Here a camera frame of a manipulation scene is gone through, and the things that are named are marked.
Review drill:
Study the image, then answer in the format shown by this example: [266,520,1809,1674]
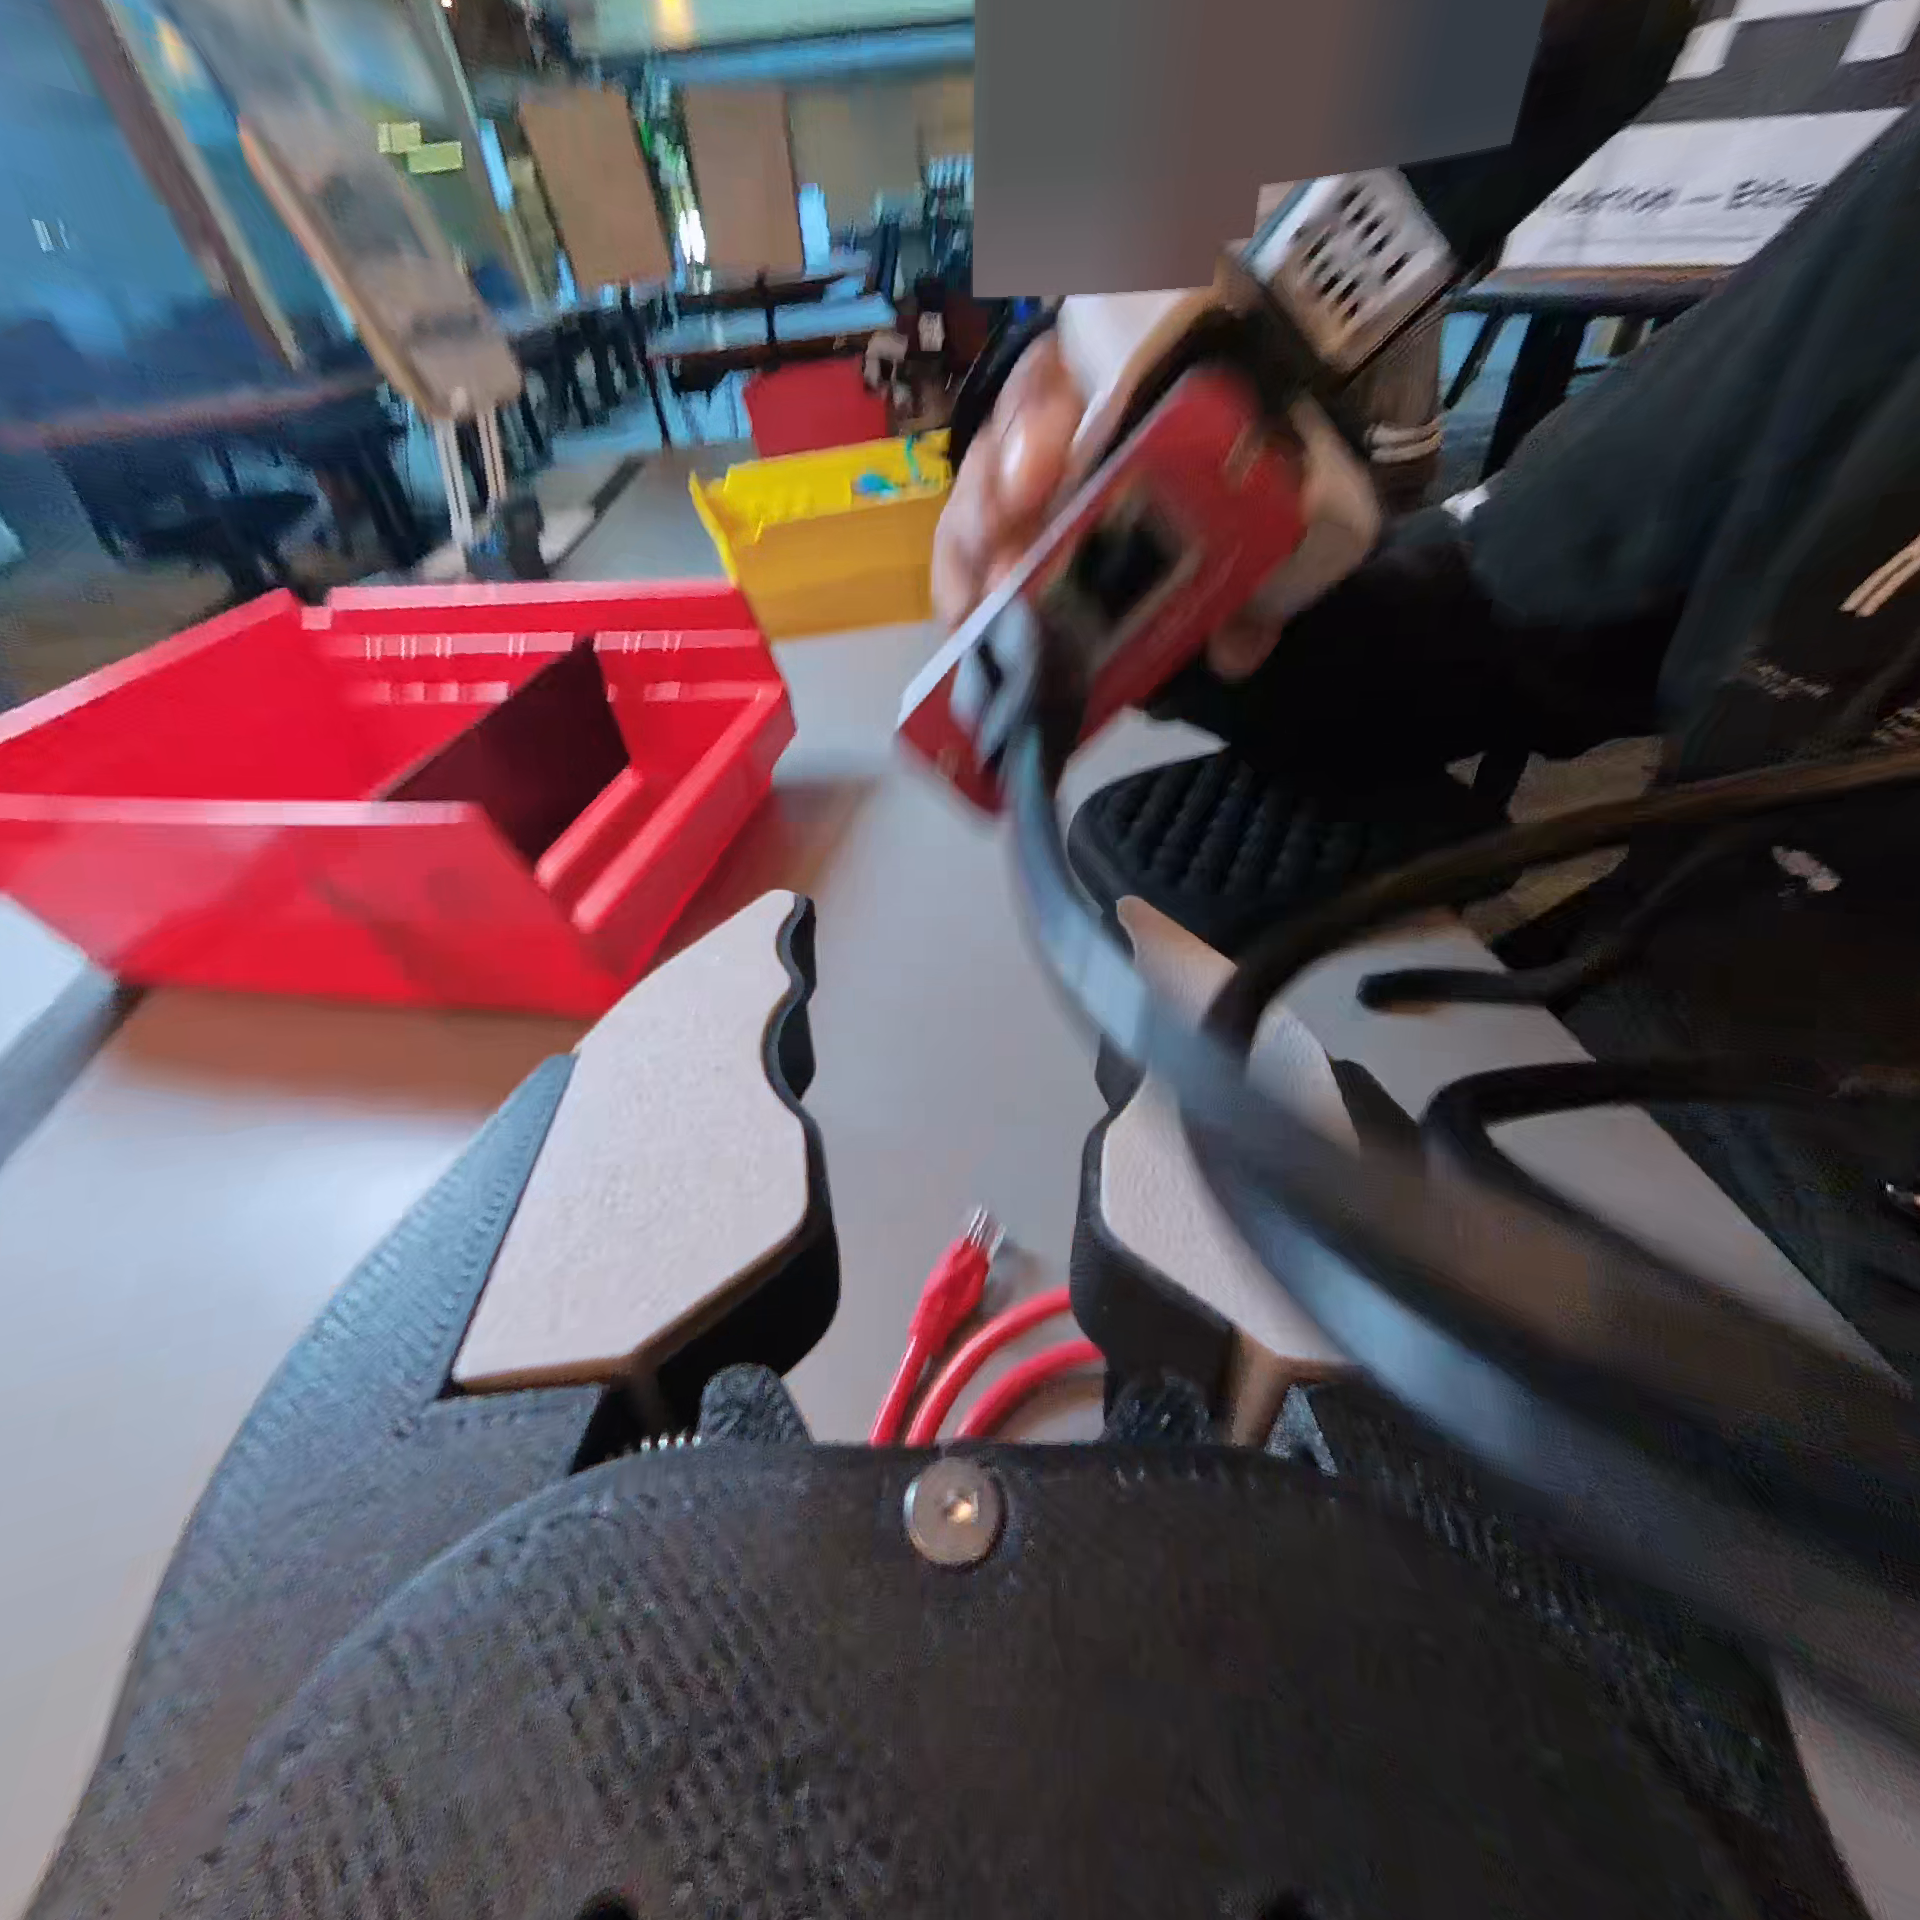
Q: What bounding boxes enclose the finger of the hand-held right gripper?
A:
[1288,399,1387,584]
[896,372,1250,737]

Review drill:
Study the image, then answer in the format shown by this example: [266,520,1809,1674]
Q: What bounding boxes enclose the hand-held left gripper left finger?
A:
[451,888,839,1397]

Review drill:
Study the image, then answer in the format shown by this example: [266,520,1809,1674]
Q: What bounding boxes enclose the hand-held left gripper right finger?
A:
[1072,896,1362,1373]

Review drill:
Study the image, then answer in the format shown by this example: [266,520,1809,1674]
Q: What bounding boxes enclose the red ethernet splitter box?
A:
[896,368,1307,818]

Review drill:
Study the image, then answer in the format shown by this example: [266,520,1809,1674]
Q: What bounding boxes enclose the red ethernet cable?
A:
[866,1208,1104,1449]

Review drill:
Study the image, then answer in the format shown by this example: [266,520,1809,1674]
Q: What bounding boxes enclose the black ethernet cable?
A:
[1002,661,1920,1653]

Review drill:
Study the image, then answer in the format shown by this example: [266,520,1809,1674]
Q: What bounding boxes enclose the person's right forearm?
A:
[1147,451,1697,781]

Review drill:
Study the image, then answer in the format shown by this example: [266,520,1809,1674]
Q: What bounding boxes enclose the person's right hand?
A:
[931,288,1193,629]

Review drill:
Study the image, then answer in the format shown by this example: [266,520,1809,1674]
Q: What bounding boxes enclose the yellow plastic bin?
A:
[691,433,954,640]

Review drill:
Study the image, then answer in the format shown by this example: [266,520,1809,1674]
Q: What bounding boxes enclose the red labelled crate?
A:
[744,360,896,460]

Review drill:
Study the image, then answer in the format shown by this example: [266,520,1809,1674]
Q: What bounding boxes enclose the black mesh chair seat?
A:
[1068,751,1503,954]

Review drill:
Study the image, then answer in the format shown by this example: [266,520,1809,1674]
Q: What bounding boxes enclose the checkered marker board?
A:
[1500,0,1920,273]

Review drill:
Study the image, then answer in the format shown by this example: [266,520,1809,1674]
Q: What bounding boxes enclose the person's black jacket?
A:
[1500,105,1920,781]

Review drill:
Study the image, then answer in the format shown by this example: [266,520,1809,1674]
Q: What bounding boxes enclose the brown board panel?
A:
[682,82,807,279]
[516,82,673,288]

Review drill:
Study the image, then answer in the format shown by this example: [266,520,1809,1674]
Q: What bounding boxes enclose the red plastic bin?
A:
[0,584,799,1023]

